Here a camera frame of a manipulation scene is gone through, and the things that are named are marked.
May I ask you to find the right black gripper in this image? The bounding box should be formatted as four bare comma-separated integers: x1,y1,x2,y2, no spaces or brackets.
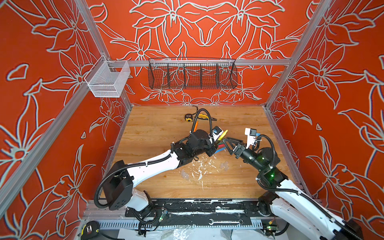
224,136,268,174

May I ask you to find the yellow marker pen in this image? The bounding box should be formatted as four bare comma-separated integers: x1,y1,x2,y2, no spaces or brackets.
218,130,228,142

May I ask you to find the orange marker pen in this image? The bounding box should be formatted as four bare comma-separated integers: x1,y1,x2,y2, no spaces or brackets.
193,121,199,132

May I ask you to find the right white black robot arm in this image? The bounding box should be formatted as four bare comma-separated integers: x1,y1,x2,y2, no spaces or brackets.
223,135,364,240

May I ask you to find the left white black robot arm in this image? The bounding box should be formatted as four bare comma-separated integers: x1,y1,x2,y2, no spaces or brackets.
94,109,226,212

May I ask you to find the blue marker pen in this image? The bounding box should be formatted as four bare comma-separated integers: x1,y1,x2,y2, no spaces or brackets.
215,147,226,153

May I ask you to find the yellow black tape measure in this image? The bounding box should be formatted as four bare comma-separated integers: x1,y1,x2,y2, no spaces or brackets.
185,114,194,122

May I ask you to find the silver wrench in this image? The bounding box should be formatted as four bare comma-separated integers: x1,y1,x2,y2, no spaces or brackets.
208,219,244,225

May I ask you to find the black tape measure foreground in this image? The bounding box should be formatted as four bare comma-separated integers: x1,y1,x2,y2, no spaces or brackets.
80,221,100,240

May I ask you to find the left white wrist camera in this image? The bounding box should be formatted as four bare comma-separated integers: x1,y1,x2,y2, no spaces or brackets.
212,126,224,141

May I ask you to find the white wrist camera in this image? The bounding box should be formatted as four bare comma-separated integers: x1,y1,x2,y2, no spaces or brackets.
245,128,260,149
212,126,224,141

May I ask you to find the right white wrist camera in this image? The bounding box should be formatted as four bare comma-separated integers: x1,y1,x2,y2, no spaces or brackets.
245,128,260,149

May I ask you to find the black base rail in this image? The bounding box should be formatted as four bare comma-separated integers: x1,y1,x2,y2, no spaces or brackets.
124,198,271,226

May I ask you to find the black wire wall basket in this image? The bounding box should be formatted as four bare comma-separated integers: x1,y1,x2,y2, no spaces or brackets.
148,57,238,90

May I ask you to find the clear plastic wall bin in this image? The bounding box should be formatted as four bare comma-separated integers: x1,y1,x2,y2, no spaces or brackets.
85,57,131,98

